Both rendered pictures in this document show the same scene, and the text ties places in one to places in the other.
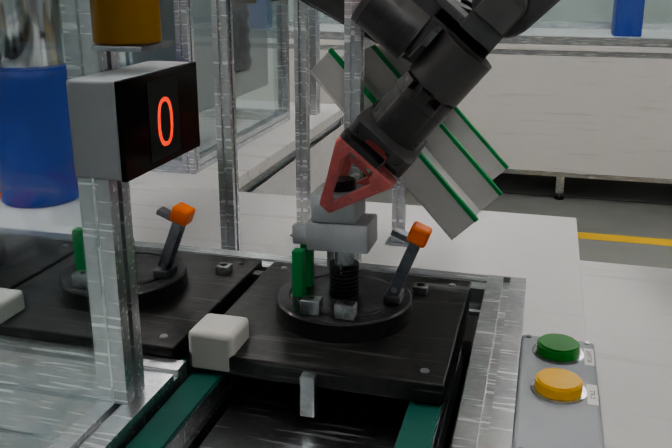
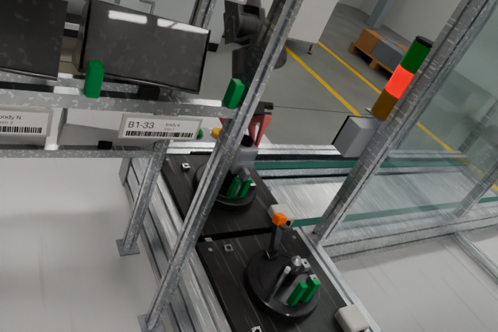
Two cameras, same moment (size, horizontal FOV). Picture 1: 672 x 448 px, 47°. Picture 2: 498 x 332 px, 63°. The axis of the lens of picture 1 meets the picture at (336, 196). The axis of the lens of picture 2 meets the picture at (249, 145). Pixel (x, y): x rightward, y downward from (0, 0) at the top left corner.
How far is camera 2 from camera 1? 1.40 m
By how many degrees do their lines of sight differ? 123
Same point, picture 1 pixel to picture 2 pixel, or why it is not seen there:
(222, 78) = (213, 188)
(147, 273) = (276, 264)
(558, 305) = (42, 161)
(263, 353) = (272, 201)
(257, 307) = (246, 218)
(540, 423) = not seen: hidden behind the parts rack
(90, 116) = not seen: hidden behind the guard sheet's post
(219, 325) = (284, 210)
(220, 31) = (227, 154)
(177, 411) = (305, 221)
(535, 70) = not seen: outside the picture
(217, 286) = (243, 244)
